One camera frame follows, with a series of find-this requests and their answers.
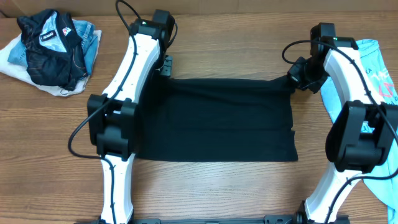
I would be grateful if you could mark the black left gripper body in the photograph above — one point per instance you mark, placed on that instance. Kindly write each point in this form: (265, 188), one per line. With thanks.
(166, 69)

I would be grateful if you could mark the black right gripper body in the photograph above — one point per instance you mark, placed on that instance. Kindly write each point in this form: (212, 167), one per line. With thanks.
(297, 74)

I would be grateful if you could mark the black t-shirt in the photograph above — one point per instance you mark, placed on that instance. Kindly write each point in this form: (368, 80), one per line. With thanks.
(217, 120)

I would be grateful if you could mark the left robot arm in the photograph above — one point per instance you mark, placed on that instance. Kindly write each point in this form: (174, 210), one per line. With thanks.
(113, 113)

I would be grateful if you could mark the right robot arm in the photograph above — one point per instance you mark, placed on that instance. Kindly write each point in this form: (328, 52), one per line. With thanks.
(363, 133)

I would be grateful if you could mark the blue denim jeans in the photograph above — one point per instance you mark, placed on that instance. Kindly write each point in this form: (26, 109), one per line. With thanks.
(89, 45)

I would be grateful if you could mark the black folded jacket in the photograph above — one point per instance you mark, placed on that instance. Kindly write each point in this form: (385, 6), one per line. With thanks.
(53, 49)

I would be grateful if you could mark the white folded cloth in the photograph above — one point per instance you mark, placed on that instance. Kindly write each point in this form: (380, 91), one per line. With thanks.
(19, 72)

